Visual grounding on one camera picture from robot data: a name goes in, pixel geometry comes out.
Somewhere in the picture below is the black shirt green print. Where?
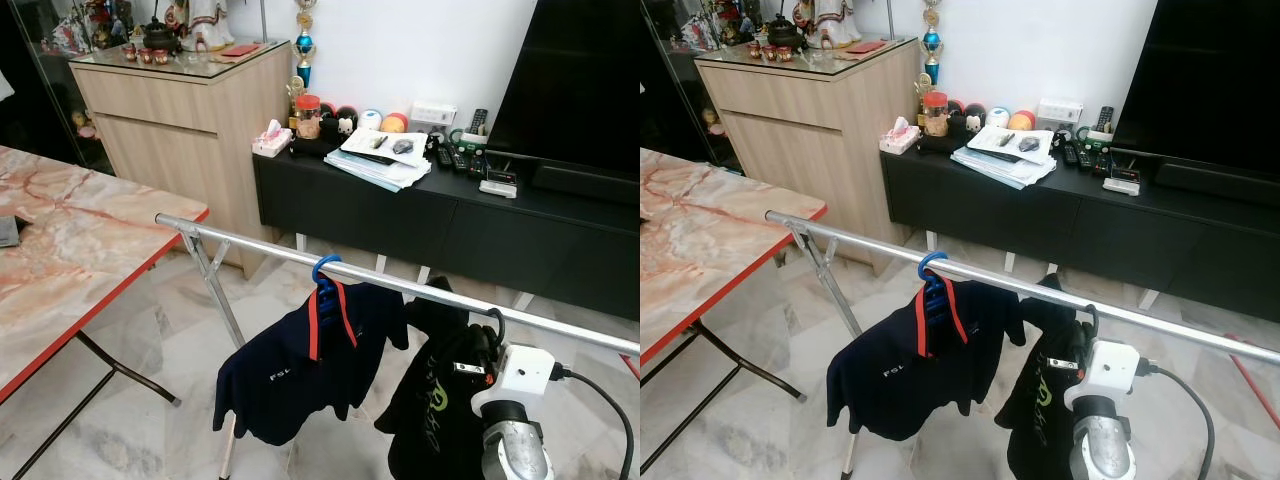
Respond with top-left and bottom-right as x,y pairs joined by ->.
375,278 -> 501,480
995,275 -> 1096,480

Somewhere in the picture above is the blue plastic hanger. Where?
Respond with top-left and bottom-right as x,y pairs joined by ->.
311,254 -> 344,313
918,250 -> 951,331

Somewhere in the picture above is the black TV console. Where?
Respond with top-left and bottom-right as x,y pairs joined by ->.
880,146 -> 1280,323
252,148 -> 641,323

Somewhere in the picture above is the navy polo shirt red collar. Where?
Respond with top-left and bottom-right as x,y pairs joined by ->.
826,280 -> 1026,441
213,280 -> 409,446

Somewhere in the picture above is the red pole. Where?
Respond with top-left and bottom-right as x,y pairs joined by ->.
1228,335 -> 1280,403

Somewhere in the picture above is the stack of white papers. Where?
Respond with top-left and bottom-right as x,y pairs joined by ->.
325,128 -> 433,191
950,125 -> 1057,189

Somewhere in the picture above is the black soundbar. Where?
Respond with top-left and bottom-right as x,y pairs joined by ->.
530,163 -> 641,206
1155,160 -> 1280,209

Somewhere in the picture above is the silver metal clothes rack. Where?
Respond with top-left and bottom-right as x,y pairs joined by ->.
155,212 -> 641,480
766,210 -> 1280,480

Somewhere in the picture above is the white power socket box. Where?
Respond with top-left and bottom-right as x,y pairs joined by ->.
1035,98 -> 1084,131
410,102 -> 458,136

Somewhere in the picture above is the glass jar red lid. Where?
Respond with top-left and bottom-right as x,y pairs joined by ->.
922,92 -> 949,138
295,95 -> 323,141

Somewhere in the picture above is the pink tissue box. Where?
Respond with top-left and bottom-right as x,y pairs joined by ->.
252,120 -> 293,158
880,117 -> 921,154

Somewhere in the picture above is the black flat television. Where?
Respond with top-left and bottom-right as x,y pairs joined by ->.
485,0 -> 641,181
1110,0 -> 1280,179

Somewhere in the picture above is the gold and blue trophy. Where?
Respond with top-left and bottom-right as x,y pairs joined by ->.
293,0 -> 317,91
920,0 -> 945,86

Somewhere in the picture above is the light wooden cabinet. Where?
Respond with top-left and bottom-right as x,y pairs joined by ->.
70,40 -> 293,276
695,38 -> 921,276

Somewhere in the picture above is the glass display cabinet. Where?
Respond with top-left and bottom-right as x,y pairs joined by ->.
0,0 -> 113,173
640,0 -> 723,166

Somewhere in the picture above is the white robed statue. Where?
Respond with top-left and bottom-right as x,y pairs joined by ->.
800,0 -> 866,49
165,0 -> 236,53

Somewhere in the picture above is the black teapot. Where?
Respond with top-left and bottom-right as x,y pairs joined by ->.
767,15 -> 806,49
142,18 -> 181,53

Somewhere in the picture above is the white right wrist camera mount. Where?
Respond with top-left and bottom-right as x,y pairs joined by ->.
1063,338 -> 1151,411
470,343 -> 558,416

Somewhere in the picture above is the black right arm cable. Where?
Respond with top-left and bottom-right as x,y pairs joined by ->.
553,365 -> 636,480
1145,360 -> 1216,480

